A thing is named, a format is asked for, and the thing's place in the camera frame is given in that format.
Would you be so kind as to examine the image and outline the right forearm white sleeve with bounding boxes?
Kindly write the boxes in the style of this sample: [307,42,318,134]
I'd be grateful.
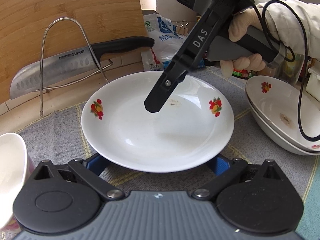
[266,0,320,59]

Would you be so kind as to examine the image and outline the white plastic seasoning box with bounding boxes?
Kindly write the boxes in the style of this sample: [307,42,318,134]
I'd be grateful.
[306,67,320,101]

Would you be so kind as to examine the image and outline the metal wire board stand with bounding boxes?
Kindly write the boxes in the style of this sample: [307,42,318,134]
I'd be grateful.
[39,17,114,117]

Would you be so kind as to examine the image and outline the bamboo cutting board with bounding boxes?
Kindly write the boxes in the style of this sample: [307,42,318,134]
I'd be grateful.
[1,0,146,102]

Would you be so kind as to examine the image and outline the white bowl pink flowers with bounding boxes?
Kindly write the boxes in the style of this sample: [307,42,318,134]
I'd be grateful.
[0,133,34,232]

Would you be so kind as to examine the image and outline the white plate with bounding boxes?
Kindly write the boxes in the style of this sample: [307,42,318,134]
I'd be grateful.
[245,75,319,153]
[246,97,319,156]
[81,72,234,173]

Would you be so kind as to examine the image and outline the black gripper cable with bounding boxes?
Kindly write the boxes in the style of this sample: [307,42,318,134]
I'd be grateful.
[252,0,320,142]

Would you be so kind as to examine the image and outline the green lid sauce jar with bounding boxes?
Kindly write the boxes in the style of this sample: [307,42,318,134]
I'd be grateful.
[232,69,257,80]

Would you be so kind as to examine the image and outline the santoku knife black handle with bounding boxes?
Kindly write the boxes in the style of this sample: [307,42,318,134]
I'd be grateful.
[10,36,155,100]

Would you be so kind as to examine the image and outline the white blue salt bag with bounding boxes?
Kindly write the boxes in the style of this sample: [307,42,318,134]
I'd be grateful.
[140,14,206,72]

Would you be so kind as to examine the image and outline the binder clips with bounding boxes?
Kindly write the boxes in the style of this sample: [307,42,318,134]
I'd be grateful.
[175,20,189,36]

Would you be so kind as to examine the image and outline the gloved right hand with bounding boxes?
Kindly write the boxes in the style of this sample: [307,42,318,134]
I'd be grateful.
[220,8,267,78]

